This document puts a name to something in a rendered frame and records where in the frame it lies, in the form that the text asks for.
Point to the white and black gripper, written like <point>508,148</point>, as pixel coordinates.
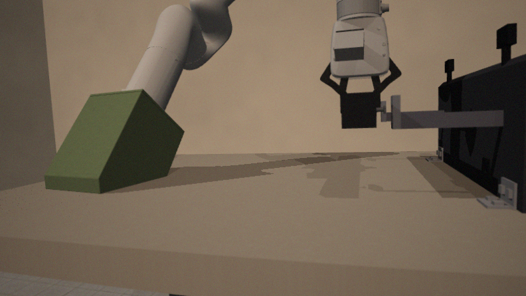
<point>376,55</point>

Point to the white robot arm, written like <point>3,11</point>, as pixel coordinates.
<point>209,27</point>

